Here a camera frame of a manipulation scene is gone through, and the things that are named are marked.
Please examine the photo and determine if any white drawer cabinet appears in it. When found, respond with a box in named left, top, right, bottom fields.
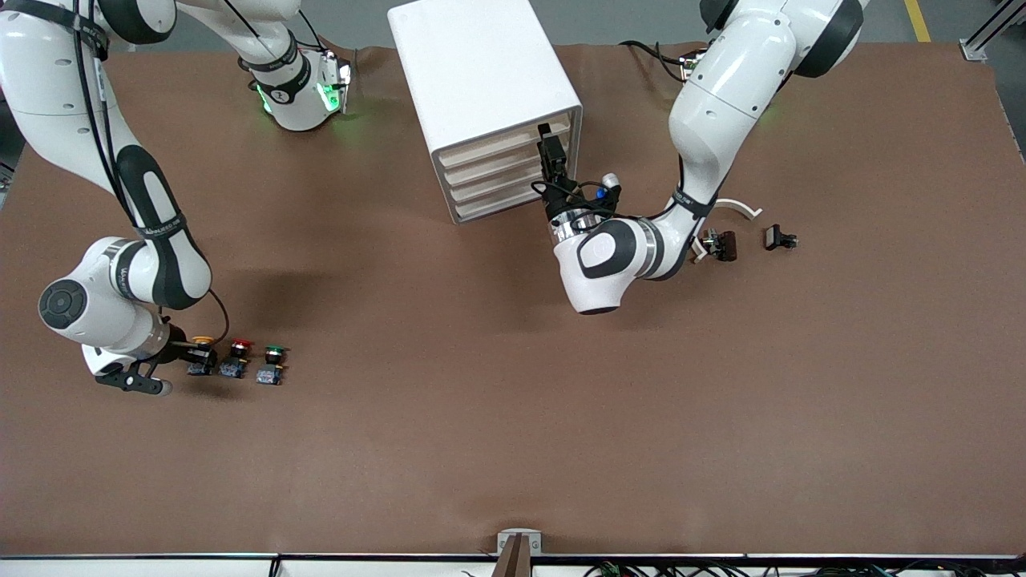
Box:
left=387, top=0, right=584, bottom=225

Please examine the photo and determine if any white curved plastic piece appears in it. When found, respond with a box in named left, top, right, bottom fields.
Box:
left=691, top=199, right=761, bottom=264

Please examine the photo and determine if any green push button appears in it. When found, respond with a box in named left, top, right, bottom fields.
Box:
left=256, top=344, right=291, bottom=386

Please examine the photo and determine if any aluminium frame post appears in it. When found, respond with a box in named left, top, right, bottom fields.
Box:
left=960, top=0, right=1026, bottom=63

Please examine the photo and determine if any yellow push button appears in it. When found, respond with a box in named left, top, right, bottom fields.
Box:
left=188, top=335, right=217, bottom=376

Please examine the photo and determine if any brown table mat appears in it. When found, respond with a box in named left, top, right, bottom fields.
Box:
left=0, top=42, right=1026, bottom=558

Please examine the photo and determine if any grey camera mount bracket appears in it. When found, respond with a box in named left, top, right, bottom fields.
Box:
left=493, top=529, right=543, bottom=577

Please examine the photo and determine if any dark brown small component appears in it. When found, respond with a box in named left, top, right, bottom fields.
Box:
left=702, top=229, right=738, bottom=262

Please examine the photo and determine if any red push button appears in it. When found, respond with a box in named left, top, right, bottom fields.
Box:
left=220, top=337, right=256, bottom=380

